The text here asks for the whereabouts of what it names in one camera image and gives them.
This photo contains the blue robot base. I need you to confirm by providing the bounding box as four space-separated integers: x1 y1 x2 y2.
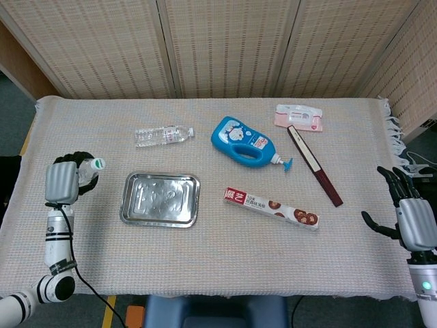
145 294 290 328

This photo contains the clear bottle red label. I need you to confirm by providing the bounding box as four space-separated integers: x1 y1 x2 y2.
135 125 195 148

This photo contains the right black grey robot hand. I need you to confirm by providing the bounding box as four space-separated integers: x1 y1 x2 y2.
361 165 437 254

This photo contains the white cable bundle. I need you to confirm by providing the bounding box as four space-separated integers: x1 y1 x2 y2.
405 151 435 179

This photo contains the pink wet wipes pack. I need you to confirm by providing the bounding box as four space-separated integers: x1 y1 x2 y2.
274 103 324 133

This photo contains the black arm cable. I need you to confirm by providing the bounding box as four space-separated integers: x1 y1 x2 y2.
44 201 128 328

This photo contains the stainless steel rectangular tray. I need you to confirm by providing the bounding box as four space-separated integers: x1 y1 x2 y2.
119 171 201 229

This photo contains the white baking paper box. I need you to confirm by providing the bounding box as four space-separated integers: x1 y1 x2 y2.
223 187 321 232

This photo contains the beige woven tablecloth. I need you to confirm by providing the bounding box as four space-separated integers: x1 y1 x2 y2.
0 95 419 302

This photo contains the blue pump detergent bottle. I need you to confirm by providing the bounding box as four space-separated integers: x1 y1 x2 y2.
210 115 294 172

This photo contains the left black grey robot hand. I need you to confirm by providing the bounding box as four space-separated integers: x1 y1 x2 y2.
44 150 102 206

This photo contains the small clear jar green lid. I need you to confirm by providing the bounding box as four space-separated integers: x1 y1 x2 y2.
76 156 107 187

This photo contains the orange floor object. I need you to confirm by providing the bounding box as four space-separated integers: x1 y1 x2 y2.
125 305 146 328

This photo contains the woven folding screen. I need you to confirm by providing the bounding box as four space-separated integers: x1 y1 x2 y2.
0 0 437 138

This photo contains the long dark red box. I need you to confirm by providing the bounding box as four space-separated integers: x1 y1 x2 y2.
285 124 344 208

